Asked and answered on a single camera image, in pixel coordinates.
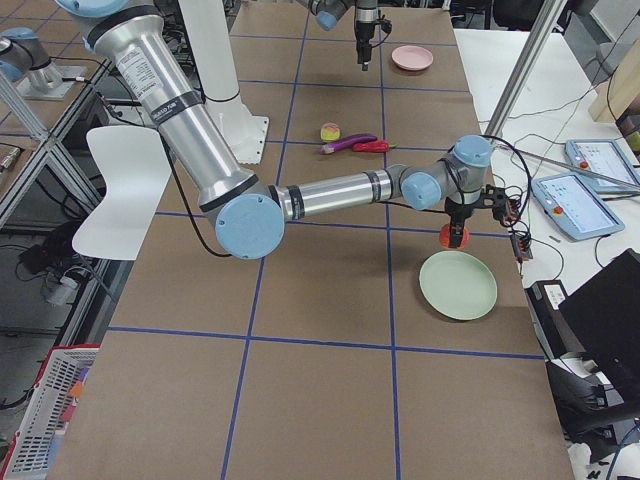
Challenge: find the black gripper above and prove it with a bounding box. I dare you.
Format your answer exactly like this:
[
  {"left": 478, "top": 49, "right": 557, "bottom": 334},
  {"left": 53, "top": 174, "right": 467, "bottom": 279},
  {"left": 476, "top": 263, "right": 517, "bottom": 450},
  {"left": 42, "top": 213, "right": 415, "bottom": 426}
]
[
  {"left": 444, "top": 184, "right": 515, "bottom": 248},
  {"left": 354, "top": 7, "right": 391, "bottom": 71}
]

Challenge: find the purple eggplant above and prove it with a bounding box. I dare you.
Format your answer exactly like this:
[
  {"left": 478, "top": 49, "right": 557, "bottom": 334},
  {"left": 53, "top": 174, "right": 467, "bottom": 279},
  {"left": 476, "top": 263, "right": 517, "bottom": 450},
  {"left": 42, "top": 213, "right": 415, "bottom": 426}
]
[{"left": 319, "top": 133, "right": 377, "bottom": 155}]

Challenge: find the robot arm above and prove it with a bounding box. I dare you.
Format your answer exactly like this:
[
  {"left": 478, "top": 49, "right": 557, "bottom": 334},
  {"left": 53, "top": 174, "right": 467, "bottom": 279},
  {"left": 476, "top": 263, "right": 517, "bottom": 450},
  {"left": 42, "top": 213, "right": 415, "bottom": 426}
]
[
  {"left": 298, "top": 0, "right": 392, "bottom": 71},
  {"left": 63, "top": 1, "right": 516, "bottom": 259}
]

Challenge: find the pink plate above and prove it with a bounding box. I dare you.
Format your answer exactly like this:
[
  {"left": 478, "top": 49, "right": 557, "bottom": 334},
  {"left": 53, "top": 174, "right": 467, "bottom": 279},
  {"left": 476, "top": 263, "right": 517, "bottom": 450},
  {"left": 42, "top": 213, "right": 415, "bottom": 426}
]
[{"left": 391, "top": 45, "right": 434, "bottom": 72}]

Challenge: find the green plate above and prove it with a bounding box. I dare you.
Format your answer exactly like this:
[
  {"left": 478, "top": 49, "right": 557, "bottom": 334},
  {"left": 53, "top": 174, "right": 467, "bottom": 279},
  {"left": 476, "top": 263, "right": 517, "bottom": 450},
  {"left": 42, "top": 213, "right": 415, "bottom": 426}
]
[{"left": 419, "top": 250, "right": 497, "bottom": 321}]

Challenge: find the orange terminal block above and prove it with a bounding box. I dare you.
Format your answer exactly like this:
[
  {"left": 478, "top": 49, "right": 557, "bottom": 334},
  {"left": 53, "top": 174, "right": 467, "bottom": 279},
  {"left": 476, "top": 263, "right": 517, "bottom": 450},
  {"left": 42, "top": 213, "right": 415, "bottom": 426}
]
[{"left": 504, "top": 196, "right": 533, "bottom": 264}]

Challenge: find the pink yellow peach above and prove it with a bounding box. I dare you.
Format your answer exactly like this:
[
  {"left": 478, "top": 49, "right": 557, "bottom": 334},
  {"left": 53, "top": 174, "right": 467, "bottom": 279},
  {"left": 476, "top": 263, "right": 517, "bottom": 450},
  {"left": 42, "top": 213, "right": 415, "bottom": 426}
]
[{"left": 320, "top": 122, "right": 341, "bottom": 143}]

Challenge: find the red chili pepper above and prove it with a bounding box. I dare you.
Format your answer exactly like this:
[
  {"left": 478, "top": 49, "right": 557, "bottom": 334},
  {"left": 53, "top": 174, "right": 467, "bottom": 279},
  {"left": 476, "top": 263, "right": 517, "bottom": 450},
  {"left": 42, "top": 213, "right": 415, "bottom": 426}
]
[{"left": 351, "top": 140, "right": 396, "bottom": 153}]

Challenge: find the near teach pendant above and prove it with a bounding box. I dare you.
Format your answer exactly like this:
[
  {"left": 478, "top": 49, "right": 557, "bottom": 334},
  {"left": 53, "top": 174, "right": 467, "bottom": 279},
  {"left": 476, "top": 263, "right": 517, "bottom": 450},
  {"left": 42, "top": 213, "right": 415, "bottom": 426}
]
[{"left": 531, "top": 173, "right": 625, "bottom": 241}]

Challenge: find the teach pendant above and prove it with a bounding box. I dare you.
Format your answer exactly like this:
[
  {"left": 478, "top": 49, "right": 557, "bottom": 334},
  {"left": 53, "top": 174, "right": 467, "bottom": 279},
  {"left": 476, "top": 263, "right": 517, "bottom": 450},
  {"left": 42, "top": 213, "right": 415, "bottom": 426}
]
[
  {"left": 531, "top": 173, "right": 625, "bottom": 241},
  {"left": 565, "top": 139, "right": 639, "bottom": 195}
]

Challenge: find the far teach pendant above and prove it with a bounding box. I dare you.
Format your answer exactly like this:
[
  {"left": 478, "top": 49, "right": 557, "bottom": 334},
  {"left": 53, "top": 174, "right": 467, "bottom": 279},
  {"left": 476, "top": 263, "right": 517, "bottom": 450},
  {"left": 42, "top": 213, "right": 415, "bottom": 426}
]
[{"left": 565, "top": 139, "right": 639, "bottom": 195}]

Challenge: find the black laptop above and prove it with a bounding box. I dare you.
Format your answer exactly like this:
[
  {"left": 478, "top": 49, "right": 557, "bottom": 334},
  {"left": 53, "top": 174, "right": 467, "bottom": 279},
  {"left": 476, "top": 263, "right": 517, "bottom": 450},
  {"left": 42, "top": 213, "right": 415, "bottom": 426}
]
[{"left": 560, "top": 248, "right": 639, "bottom": 398}]

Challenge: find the white chair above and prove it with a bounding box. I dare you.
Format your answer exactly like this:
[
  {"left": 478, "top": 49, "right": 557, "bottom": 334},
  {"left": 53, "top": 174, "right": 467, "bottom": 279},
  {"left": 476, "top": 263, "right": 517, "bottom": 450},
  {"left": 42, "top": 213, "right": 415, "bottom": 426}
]
[{"left": 72, "top": 126, "right": 171, "bottom": 261}]

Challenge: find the red white plastic basket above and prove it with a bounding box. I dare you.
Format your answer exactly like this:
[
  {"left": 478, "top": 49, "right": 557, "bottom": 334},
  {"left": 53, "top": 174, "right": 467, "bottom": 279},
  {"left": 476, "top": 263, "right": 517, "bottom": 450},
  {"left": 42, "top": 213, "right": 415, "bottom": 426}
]
[{"left": 1, "top": 344, "right": 99, "bottom": 479}]

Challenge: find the aluminium frame post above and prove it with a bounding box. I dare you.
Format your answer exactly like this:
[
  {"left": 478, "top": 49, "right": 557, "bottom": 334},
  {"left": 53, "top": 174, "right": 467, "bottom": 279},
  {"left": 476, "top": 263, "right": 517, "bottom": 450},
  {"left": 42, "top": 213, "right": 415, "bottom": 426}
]
[{"left": 484, "top": 0, "right": 568, "bottom": 137}]

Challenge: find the black camera cable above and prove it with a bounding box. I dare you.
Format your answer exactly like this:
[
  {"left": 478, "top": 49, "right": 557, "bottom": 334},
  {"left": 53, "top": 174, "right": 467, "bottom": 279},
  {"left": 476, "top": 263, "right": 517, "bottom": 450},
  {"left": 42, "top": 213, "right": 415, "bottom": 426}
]
[{"left": 159, "top": 134, "right": 531, "bottom": 259}]

